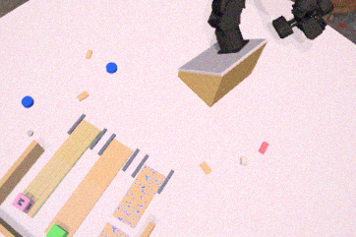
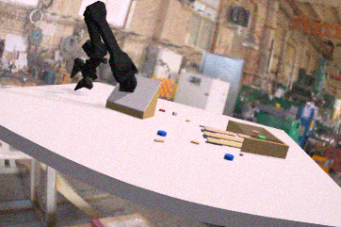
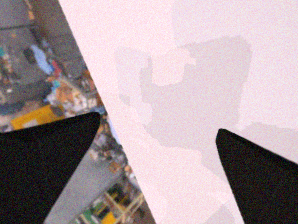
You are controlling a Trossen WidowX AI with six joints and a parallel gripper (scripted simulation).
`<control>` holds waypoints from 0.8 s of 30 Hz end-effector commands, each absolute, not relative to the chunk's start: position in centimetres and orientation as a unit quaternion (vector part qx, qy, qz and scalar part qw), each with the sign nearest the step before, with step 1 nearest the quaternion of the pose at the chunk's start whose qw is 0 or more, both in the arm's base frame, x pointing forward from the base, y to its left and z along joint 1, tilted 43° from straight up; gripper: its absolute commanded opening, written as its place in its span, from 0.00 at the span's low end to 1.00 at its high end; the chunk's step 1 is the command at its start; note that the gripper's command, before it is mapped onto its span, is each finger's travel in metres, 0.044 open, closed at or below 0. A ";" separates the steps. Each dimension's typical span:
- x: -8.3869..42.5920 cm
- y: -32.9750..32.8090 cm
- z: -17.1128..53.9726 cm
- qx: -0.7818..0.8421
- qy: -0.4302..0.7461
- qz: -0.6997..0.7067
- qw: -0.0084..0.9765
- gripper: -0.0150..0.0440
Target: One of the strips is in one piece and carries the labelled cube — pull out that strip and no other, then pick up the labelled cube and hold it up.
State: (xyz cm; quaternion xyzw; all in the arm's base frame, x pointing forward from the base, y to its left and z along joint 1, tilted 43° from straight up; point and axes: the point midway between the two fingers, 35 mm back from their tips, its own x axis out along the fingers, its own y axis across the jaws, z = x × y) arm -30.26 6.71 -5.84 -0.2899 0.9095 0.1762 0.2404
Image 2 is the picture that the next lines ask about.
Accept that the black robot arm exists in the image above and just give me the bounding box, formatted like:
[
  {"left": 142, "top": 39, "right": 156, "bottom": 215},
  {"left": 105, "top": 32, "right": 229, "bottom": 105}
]
[{"left": 81, "top": 0, "right": 138, "bottom": 92}]

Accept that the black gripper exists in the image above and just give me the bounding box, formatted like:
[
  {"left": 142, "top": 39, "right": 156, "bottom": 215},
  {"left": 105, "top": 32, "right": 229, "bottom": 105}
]
[{"left": 71, "top": 58, "right": 96, "bottom": 90}]

